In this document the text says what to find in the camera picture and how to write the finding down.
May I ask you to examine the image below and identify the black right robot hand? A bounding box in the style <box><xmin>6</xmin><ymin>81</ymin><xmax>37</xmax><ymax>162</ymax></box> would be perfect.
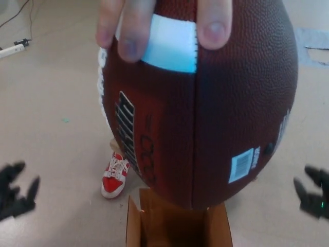
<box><xmin>294</xmin><ymin>165</ymin><xmax>329</xmax><ymax>220</ymax></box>

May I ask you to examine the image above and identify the person's right hand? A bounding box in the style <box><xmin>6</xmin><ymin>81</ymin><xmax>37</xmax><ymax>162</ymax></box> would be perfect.
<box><xmin>95</xmin><ymin>0</ymin><xmax>233</xmax><ymax>63</ymax></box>

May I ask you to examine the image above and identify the brown leather football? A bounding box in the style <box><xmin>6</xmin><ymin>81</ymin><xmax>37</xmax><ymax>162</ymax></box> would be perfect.
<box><xmin>95</xmin><ymin>0</ymin><xmax>300</xmax><ymax>209</ymax></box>

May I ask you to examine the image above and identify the white power strip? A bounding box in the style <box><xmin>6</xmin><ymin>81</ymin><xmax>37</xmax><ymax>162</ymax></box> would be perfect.
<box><xmin>0</xmin><ymin>43</ymin><xmax>25</xmax><ymax>59</ymax></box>

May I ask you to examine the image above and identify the blue tape floor patch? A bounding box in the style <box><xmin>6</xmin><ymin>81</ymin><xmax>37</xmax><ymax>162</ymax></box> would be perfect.
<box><xmin>295</xmin><ymin>27</ymin><xmax>329</xmax><ymax>67</ymax></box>

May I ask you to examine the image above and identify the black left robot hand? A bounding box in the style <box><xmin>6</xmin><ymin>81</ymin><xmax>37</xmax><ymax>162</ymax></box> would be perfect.
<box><xmin>0</xmin><ymin>161</ymin><xmax>41</xmax><ymax>222</ymax></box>

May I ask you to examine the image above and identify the red and white sneaker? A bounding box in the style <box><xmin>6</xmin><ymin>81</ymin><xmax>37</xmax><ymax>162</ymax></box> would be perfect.
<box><xmin>101</xmin><ymin>151</ymin><xmax>131</xmax><ymax>199</ymax></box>

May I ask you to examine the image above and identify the brown cardboard box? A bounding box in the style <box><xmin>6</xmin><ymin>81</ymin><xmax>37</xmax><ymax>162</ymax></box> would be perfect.
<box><xmin>125</xmin><ymin>187</ymin><xmax>234</xmax><ymax>247</ymax></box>

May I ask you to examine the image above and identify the thin black floor cable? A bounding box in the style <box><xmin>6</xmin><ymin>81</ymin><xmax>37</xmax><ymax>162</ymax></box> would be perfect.
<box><xmin>0</xmin><ymin>0</ymin><xmax>46</xmax><ymax>28</ymax></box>
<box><xmin>28</xmin><ymin>0</ymin><xmax>34</xmax><ymax>41</ymax></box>

